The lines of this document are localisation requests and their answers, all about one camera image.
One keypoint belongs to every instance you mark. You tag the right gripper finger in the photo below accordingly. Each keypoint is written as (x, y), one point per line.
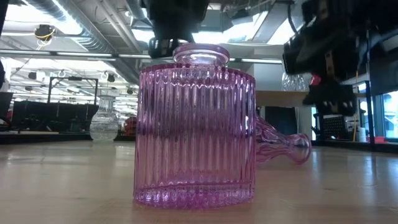
(304, 53)
(332, 99)

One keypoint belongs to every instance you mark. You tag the clear cut-glass vase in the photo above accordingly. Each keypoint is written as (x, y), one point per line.
(293, 83)

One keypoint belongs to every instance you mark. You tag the pink swirl glass vase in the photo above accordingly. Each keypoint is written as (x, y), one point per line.
(280, 143)

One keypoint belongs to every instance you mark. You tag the clear textured bulbous vase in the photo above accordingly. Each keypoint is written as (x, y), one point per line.
(104, 124)

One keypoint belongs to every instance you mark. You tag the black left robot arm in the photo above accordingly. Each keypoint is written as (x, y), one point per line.
(2, 15)

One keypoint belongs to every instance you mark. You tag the wooden shelf board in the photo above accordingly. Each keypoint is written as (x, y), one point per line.
(280, 99)

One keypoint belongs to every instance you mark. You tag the black perforated cart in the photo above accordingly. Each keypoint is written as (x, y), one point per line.
(335, 127)

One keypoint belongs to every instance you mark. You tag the white roll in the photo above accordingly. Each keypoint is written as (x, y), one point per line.
(362, 134)

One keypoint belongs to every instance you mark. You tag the grey ceiling unit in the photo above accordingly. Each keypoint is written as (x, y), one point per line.
(220, 21)

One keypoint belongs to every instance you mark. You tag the dark room panel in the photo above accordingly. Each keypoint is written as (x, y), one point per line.
(281, 116)

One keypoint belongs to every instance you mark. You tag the red tray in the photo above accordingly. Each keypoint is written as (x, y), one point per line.
(381, 140)

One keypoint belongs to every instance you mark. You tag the long ceiling tube light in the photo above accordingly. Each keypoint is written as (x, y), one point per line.
(77, 54)

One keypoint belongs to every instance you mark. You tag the red room object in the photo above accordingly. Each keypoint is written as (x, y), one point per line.
(131, 126)

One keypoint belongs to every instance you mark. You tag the pink ribbed squat glass jar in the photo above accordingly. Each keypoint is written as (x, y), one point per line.
(196, 140)

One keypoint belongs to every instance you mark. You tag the round black ceiling device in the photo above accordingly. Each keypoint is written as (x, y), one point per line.
(44, 32)

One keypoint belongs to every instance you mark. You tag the black desk row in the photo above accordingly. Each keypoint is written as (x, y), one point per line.
(53, 116)

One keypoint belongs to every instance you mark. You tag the black monitor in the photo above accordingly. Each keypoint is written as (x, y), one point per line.
(4, 105)

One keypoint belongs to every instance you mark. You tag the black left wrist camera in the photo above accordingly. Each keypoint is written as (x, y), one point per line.
(163, 48)

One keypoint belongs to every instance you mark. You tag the silver round duct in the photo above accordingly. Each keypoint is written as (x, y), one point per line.
(135, 12)

